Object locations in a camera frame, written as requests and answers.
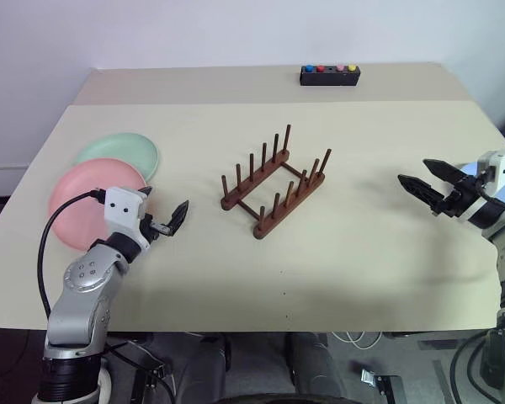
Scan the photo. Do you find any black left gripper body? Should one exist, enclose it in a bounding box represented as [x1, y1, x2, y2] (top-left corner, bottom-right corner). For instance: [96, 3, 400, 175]
[139, 213, 172, 245]

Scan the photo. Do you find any black button box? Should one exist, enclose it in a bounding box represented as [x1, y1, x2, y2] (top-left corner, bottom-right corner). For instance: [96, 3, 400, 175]
[299, 64, 360, 88]

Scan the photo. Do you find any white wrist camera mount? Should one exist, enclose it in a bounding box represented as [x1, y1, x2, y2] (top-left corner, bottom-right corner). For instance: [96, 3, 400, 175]
[104, 186, 149, 250]
[476, 148, 505, 197]

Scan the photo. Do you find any red plate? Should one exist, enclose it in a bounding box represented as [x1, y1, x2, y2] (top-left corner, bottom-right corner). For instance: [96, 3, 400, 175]
[47, 157, 149, 254]

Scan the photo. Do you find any green plate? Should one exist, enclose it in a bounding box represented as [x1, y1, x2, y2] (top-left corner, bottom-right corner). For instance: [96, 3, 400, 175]
[69, 131, 162, 183]

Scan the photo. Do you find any metal floor bracket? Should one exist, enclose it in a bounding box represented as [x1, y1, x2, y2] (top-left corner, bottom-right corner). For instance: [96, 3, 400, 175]
[359, 367, 406, 404]

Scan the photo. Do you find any white floor cable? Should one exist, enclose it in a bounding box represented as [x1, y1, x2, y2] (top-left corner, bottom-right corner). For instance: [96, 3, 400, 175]
[331, 331, 385, 351]

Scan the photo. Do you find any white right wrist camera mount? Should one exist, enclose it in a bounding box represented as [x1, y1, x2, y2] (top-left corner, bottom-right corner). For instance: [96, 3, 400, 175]
[476, 148, 505, 197]

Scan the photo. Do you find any dark rounded shape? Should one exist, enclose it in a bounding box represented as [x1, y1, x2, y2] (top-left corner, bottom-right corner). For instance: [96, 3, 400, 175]
[284, 332, 347, 397]

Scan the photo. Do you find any brown wooden dish rack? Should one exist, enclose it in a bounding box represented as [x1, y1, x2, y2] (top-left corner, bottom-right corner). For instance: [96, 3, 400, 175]
[220, 123, 334, 242]

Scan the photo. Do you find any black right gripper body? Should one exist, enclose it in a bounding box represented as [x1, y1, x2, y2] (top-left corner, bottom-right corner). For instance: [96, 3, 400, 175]
[431, 175, 488, 220]

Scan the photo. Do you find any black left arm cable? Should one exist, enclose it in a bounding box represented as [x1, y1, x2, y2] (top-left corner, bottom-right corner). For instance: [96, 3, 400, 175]
[37, 189, 107, 317]

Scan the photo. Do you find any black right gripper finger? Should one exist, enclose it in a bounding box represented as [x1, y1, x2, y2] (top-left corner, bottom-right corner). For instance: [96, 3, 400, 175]
[396, 173, 444, 212]
[422, 158, 469, 184]

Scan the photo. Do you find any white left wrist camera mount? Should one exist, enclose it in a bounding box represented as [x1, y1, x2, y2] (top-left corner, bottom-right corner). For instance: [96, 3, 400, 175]
[104, 186, 149, 250]

